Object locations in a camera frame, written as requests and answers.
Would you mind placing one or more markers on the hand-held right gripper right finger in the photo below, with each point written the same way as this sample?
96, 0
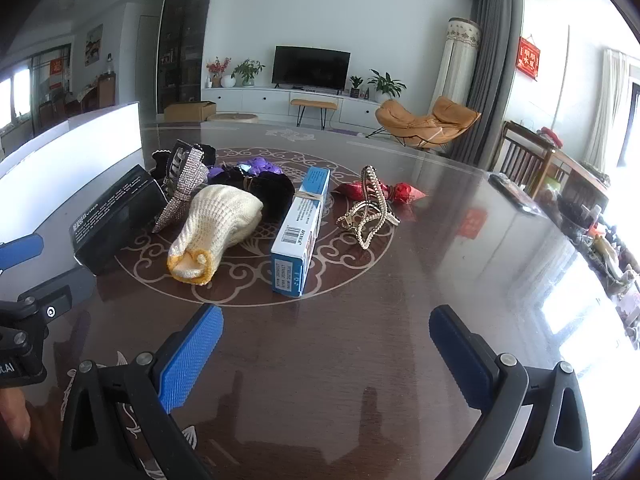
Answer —
462, 357

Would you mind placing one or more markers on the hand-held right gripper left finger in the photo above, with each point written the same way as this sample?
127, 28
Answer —
192, 355

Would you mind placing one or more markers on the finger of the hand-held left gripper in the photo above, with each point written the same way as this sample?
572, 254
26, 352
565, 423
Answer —
47, 307
20, 253

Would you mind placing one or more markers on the black cardboard box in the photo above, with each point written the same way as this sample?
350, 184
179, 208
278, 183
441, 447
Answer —
115, 215

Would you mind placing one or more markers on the white storage box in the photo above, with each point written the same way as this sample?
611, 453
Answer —
75, 160

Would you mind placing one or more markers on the blue white medicine box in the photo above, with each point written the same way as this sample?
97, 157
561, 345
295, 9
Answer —
295, 240

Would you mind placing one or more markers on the gold rhinestone hair claw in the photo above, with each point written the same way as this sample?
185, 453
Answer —
372, 210

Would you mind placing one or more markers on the purple plastic toy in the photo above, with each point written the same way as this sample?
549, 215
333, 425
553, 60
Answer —
260, 165

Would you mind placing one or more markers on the dark patterned wooden desktop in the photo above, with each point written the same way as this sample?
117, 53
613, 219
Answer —
350, 360

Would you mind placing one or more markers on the person's left hand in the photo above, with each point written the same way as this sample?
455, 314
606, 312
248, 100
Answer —
15, 412

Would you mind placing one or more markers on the cream knit glove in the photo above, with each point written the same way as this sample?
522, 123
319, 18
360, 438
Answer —
215, 225

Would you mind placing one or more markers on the window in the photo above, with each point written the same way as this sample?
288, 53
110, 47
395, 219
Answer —
15, 95

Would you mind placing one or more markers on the silver rhinestone hair claw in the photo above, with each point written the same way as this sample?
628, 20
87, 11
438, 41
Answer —
185, 185

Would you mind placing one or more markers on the black remote control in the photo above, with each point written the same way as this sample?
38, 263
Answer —
515, 192

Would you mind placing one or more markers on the red foil candy pouch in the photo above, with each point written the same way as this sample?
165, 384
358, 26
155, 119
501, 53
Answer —
406, 192

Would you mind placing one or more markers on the assorted desk clutter pile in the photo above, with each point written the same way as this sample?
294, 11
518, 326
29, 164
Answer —
600, 240

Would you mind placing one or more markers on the wooden side cabinet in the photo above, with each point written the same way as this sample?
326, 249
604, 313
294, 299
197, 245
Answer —
106, 91

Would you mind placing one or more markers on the red door sign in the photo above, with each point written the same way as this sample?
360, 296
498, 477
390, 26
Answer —
56, 72

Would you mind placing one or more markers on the tan rubber band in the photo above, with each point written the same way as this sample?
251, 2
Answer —
306, 195

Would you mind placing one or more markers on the wooden chair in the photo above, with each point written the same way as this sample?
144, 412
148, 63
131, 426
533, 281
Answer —
520, 160

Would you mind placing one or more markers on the brown cardboard box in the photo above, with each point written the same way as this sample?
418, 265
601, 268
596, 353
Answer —
189, 111

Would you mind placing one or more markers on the wooden side table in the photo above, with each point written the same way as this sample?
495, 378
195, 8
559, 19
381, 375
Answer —
575, 165

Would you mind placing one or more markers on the round woven cushion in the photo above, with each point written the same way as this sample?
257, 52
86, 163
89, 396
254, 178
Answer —
232, 118

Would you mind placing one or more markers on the orange lounge chair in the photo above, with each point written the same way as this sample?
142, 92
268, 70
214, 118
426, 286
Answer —
400, 117

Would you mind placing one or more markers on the white television cabinet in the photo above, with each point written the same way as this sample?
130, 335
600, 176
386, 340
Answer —
260, 100

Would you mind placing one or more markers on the dark display cabinet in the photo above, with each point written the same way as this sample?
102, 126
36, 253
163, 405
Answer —
185, 45

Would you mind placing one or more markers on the white round vase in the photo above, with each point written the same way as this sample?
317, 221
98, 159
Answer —
227, 81

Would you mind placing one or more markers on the red flower bouquet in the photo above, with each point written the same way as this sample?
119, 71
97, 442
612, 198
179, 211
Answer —
217, 66

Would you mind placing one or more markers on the orange top bench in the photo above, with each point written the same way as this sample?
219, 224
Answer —
314, 104

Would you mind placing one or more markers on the large leafy potted plant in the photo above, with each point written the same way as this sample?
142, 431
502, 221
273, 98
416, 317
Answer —
386, 85

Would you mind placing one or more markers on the grey curtain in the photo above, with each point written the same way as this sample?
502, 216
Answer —
487, 75

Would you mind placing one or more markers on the green plant in glass vase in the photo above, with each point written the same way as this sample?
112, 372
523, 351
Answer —
247, 70

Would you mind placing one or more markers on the white sheer curtain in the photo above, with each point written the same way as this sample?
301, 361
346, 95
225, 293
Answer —
607, 105

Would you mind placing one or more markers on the small potted plant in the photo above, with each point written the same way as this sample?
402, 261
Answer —
355, 85

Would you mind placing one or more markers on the covered standing air conditioner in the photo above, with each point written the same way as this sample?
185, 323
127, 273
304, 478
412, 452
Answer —
457, 60

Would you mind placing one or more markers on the black television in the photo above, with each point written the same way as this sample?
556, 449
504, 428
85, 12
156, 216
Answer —
310, 67

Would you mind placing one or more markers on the framed wall picture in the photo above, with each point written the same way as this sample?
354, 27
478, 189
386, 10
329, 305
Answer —
93, 45

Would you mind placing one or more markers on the red wall calendar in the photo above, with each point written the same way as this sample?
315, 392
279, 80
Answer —
529, 57

